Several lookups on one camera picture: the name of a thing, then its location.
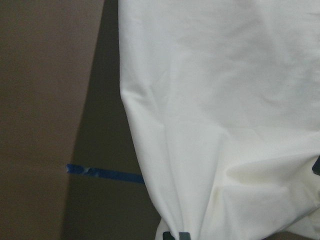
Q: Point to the cream long sleeve cat shirt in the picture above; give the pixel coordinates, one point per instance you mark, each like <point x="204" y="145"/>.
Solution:
<point x="223" y="103"/>

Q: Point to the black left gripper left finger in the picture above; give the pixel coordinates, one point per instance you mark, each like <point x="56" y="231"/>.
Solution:
<point x="167" y="236"/>

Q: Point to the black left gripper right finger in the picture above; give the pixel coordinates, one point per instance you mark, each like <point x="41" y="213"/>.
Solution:
<point x="184" y="236"/>

